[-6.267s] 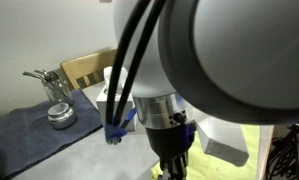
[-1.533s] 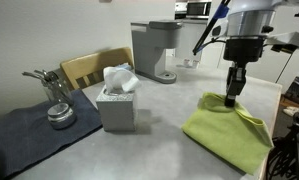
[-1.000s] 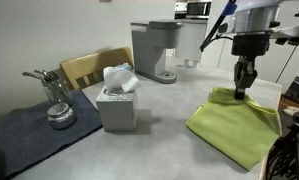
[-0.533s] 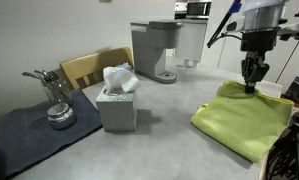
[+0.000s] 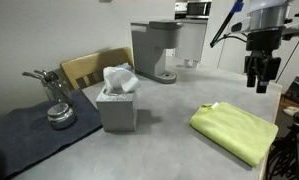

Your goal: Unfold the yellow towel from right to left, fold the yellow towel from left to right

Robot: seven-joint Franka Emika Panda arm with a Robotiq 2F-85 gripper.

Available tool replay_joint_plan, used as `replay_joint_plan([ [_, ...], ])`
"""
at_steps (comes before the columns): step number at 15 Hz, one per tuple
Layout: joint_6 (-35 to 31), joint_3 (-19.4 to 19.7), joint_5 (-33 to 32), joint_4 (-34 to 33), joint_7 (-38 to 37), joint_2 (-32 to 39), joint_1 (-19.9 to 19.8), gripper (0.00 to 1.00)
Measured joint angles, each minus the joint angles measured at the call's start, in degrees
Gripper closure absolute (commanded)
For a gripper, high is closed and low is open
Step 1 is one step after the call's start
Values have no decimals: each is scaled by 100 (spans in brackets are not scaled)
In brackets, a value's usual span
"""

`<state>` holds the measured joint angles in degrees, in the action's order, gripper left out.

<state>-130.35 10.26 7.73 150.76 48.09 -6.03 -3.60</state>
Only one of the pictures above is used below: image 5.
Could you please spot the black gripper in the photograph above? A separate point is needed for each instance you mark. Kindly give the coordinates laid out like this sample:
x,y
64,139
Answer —
x,y
264,40

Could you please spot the yellow microfiber towel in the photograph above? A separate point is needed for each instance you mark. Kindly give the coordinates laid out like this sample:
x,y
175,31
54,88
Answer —
x,y
235,131

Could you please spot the white coffee pod red lid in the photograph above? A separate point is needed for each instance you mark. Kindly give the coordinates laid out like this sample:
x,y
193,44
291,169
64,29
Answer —
x,y
196,64
187,63

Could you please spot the white kitchen cabinet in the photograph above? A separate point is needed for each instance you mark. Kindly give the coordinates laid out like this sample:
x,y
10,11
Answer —
x,y
190,40

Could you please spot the black microwave oven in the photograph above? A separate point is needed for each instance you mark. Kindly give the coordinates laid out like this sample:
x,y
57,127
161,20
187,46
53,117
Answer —
x,y
198,8

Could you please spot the grey pod coffee maker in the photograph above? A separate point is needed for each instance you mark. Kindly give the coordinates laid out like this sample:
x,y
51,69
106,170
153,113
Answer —
x,y
150,50

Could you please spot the light blue package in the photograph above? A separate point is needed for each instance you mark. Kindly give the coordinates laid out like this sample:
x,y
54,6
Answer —
x,y
125,67

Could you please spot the grey tissue box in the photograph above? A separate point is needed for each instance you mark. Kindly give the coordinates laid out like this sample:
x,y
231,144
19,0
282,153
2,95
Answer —
x,y
117,110

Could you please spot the wooden chair back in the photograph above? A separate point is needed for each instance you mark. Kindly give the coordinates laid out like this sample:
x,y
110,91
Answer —
x,y
89,66

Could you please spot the clear glass jar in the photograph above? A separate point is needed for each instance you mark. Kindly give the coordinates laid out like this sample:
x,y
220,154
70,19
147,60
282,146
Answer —
x,y
59,91

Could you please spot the round silver metal container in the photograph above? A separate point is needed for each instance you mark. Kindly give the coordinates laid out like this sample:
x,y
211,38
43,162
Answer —
x,y
61,116

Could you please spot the metal utensils in jar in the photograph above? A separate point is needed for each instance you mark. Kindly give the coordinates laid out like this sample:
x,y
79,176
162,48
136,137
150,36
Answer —
x,y
39,76

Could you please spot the dark blue cloth mat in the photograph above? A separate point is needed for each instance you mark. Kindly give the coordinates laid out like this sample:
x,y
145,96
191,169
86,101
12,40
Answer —
x,y
22,140

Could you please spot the wrist camera mount plate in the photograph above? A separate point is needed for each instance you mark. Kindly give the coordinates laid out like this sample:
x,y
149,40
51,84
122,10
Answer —
x,y
297,28

